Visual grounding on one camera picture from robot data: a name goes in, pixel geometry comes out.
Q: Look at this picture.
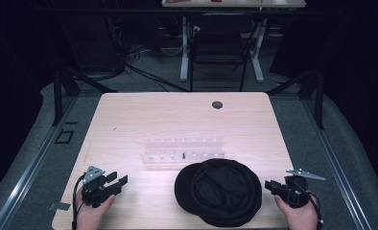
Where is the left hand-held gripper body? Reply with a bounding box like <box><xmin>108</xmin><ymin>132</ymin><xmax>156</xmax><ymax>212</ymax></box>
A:
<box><xmin>81</xmin><ymin>165</ymin><xmax>123</xmax><ymax>209</ymax></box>

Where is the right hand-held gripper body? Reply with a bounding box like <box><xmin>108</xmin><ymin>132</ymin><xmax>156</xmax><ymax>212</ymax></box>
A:
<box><xmin>280</xmin><ymin>168</ymin><xmax>327</xmax><ymax>209</ymax></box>

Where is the person's left hand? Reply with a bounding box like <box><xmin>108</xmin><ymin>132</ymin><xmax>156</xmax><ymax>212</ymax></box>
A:
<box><xmin>75</xmin><ymin>187</ymin><xmax>117</xmax><ymax>230</ymax></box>

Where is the person's right hand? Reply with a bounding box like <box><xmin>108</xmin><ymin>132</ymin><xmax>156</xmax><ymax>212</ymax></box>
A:
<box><xmin>273</xmin><ymin>193</ymin><xmax>319</xmax><ymax>230</ymax></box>

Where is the dark tape strip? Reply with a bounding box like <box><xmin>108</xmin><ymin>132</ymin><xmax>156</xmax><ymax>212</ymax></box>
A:
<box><xmin>47</xmin><ymin>201</ymin><xmax>72</xmax><ymax>212</ymax></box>

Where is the black hat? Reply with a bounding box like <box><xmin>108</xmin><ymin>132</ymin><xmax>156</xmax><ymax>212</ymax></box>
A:
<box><xmin>174</xmin><ymin>158</ymin><xmax>264</xmax><ymax>229</ymax></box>

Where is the black tape square outline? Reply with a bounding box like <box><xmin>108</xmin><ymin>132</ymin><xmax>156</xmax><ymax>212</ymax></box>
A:
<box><xmin>54</xmin><ymin>128</ymin><xmax>76</xmax><ymax>145</ymax></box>

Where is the clear acrylic rack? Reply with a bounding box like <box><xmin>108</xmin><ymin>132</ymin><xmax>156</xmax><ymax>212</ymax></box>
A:
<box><xmin>140</xmin><ymin>136</ymin><xmax>226</xmax><ymax>165</ymax></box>

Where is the black metal stand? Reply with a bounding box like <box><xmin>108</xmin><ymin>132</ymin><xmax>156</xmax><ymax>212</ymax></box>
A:
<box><xmin>51</xmin><ymin>67</ymin><xmax>118</xmax><ymax>127</ymax></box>
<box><xmin>266</xmin><ymin>67</ymin><xmax>325</xmax><ymax>130</ymax></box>

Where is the white desk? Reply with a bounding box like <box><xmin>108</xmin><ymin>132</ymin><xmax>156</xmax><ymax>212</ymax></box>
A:
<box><xmin>161</xmin><ymin>0</ymin><xmax>307</xmax><ymax>83</ymax></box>

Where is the black chair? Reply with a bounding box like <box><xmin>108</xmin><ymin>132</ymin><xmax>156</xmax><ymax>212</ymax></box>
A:
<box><xmin>189</xmin><ymin>12</ymin><xmax>256</xmax><ymax>93</ymax></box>

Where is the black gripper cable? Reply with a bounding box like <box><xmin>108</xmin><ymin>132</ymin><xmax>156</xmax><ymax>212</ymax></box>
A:
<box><xmin>71</xmin><ymin>172</ymin><xmax>86</xmax><ymax>230</ymax></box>
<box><xmin>306</xmin><ymin>190</ymin><xmax>324</xmax><ymax>230</ymax></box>

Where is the metal floor rail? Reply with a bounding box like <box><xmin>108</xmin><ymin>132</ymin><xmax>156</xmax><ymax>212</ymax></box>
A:
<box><xmin>303</xmin><ymin>95</ymin><xmax>372</xmax><ymax>230</ymax></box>
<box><xmin>0</xmin><ymin>95</ymin><xmax>80</xmax><ymax>230</ymax></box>

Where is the black floor cable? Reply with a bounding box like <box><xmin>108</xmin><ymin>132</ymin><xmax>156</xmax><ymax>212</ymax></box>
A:
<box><xmin>125</xmin><ymin>62</ymin><xmax>191</xmax><ymax>93</ymax></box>

